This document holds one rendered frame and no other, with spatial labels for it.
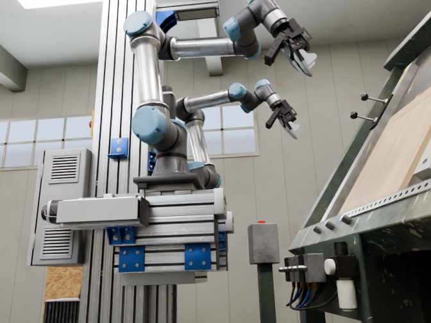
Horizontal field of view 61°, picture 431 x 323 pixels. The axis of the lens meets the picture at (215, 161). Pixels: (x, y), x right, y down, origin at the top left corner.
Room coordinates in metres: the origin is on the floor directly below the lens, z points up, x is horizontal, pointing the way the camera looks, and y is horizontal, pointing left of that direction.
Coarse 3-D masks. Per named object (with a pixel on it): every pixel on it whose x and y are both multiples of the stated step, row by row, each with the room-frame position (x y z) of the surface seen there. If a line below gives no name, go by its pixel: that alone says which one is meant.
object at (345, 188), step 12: (408, 72) 1.57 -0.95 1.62; (408, 84) 1.57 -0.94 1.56; (396, 96) 1.56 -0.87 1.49; (384, 120) 1.56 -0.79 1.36; (372, 132) 1.56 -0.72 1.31; (372, 144) 1.55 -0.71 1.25; (360, 156) 1.54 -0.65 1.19; (360, 168) 1.54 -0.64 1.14; (348, 180) 1.54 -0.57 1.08; (348, 192) 1.54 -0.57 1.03; (336, 204) 1.53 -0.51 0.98; (324, 216) 1.56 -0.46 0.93
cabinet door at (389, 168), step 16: (400, 112) 1.40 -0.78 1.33; (416, 112) 1.23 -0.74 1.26; (400, 128) 1.31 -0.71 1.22; (416, 128) 1.15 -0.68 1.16; (384, 144) 1.39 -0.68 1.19; (400, 144) 1.22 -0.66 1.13; (416, 144) 1.08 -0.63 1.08; (368, 160) 1.47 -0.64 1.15; (384, 160) 1.29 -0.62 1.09; (400, 160) 1.14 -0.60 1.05; (416, 160) 1.04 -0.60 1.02; (368, 176) 1.37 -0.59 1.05; (384, 176) 1.21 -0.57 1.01; (400, 176) 1.07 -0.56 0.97; (352, 192) 1.44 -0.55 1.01; (368, 192) 1.27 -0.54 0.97; (384, 192) 1.13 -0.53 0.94; (352, 208) 1.34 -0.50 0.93
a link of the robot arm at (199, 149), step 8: (200, 112) 1.95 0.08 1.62; (184, 120) 1.92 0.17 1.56; (192, 120) 1.91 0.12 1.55; (200, 120) 1.92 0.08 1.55; (192, 128) 1.92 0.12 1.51; (200, 128) 1.93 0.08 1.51; (192, 136) 1.92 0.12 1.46; (200, 136) 1.92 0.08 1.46; (192, 144) 1.92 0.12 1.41; (200, 144) 1.91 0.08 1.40; (200, 152) 1.90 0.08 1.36; (200, 160) 1.89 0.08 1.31; (208, 160) 1.91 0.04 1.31; (208, 168) 1.87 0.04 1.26; (216, 176) 1.90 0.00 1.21; (208, 184) 1.85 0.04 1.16; (216, 184) 1.90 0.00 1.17
